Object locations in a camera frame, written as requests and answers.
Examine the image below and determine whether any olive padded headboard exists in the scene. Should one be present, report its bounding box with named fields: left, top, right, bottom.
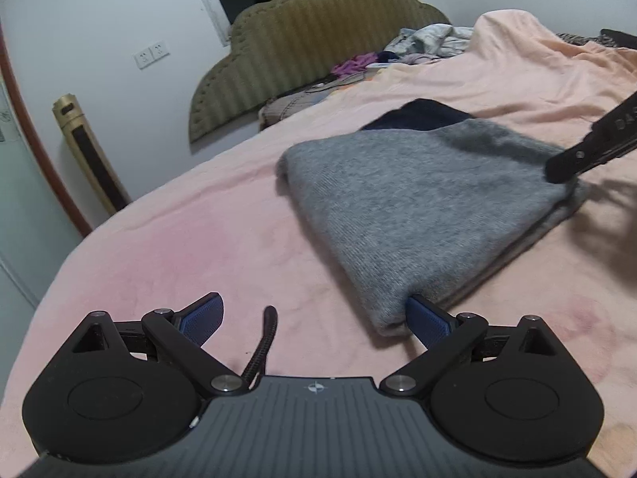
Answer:
left=188, top=0, right=451, bottom=144

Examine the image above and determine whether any black cable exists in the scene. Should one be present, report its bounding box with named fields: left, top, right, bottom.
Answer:
left=240, top=305, right=278, bottom=392

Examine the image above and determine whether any white wall socket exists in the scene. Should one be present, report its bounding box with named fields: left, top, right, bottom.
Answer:
left=133, top=40, right=171, bottom=71

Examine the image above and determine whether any reddish wooden frame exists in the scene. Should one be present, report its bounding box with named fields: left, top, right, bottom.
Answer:
left=0, top=25, right=95, bottom=237

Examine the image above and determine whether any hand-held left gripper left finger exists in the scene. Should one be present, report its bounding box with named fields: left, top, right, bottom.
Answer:
left=74, top=293, right=250, bottom=399

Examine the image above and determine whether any pink blanket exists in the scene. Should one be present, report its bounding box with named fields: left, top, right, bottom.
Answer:
left=0, top=9, right=637, bottom=474

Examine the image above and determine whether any dark patterned cloth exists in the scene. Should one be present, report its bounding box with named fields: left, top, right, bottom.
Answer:
left=556, top=29, right=637, bottom=51

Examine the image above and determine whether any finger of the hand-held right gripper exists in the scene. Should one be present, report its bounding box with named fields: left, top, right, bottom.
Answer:
left=545, top=91, right=637, bottom=183

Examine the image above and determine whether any gold and black tower fan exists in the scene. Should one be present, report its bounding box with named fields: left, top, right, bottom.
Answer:
left=52, top=94, right=133, bottom=217

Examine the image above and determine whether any brown plaid cloth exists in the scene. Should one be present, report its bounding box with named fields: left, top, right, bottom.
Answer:
left=258, top=90, right=329, bottom=133

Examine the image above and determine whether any dark navy garment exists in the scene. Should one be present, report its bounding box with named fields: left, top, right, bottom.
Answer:
left=361, top=98, right=476, bottom=133

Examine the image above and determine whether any grey knit sweater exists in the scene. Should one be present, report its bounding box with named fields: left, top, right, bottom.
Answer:
left=276, top=118, right=590, bottom=337

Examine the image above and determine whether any pile of mixed clothes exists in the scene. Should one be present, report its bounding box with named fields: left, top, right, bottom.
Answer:
left=326, top=24, right=476, bottom=83

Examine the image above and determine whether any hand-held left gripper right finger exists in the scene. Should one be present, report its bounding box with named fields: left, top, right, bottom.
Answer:
left=379, top=295, right=563, bottom=399

